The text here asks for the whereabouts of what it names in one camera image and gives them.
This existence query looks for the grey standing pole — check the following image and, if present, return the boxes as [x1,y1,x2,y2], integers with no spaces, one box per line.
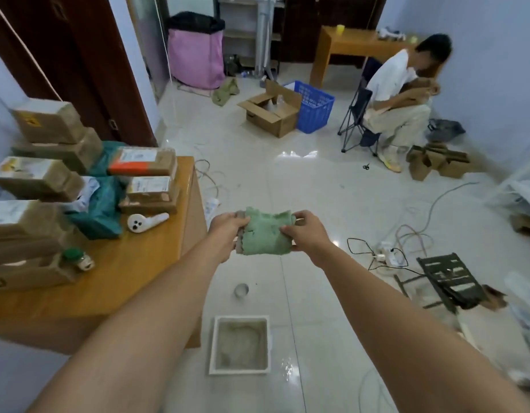
[253,0,277,80]

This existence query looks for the white power strip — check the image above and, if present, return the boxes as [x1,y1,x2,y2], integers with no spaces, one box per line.
[373,241,406,268]

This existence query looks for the white tangled cable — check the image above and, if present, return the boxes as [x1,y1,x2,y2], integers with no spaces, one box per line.
[192,158,228,222]

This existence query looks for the white square foam tray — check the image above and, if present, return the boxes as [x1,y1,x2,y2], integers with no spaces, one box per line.
[208,314,272,376]

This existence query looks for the dark brown wooden door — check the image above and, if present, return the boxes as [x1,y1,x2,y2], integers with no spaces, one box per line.
[0,0,159,147]

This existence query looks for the flat brown cardboard box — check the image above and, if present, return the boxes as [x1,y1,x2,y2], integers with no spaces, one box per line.
[118,194,181,215]

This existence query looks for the orange long box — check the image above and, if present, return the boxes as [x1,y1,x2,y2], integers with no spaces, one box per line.
[107,146,178,178]

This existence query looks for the olive cloth bag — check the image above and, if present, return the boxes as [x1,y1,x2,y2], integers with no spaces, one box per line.
[211,77,241,108]

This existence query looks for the white floor cable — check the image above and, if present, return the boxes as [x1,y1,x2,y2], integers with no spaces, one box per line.
[393,181,482,254]

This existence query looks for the small open cardboard carton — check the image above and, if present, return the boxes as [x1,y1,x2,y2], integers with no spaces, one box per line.
[435,143,471,180]
[405,145,436,182]

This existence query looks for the white handheld device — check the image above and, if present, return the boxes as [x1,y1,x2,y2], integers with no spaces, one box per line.
[127,212,171,234]

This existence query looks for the white hanging rope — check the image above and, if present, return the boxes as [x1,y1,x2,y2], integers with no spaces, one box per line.
[0,0,64,103]

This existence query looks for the large brown cardboard box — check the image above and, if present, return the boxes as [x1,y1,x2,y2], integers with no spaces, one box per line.
[0,155,209,356]

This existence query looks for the dark folding chair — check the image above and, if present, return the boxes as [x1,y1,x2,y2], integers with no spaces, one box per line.
[337,57,384,156]

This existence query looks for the person's right forearm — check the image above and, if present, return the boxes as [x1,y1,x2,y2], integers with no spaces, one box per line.
[316,244,530,413]

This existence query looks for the blue plastic crate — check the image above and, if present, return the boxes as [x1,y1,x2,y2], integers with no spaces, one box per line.
[283,79,336,135]

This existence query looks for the green plastic bag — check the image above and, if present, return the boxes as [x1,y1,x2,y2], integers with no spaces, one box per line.
[63,141,130,241]

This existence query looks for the person's right hand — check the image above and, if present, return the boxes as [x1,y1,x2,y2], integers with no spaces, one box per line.
[280,210,334,266]

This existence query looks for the green cleaning cloth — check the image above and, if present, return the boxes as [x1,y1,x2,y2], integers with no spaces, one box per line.
[235,206,297,257]

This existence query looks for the open cardboard box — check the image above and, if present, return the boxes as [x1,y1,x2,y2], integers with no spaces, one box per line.
[237,79,303,139]

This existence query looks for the black cable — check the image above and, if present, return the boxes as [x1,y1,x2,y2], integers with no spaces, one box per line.
[346,237,425,278]

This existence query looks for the green lidded jar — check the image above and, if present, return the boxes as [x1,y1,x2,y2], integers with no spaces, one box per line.
[61,248,96,272]

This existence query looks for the person's left forearm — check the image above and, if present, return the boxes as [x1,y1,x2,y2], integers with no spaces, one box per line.
[28,244,231,413]

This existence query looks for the pink laundry bin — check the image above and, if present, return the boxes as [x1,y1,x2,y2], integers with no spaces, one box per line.
[167,11,226,91]

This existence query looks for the grey bag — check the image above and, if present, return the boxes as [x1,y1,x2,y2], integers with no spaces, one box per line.
[425,118,467,143]

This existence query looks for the person's left hand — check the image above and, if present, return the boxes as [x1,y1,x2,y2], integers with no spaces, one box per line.
[208,212,252,264]

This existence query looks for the orange wooden table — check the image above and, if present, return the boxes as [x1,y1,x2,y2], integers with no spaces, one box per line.
[309,25,444,89]

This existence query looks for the taped cardboard box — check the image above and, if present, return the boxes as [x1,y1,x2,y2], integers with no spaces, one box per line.
[0,252,79,294]

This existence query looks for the small cardboard box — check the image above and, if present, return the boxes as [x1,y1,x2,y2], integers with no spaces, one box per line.
[11,127,104,175]
[11,98,86,145]
[0,155,86,204]

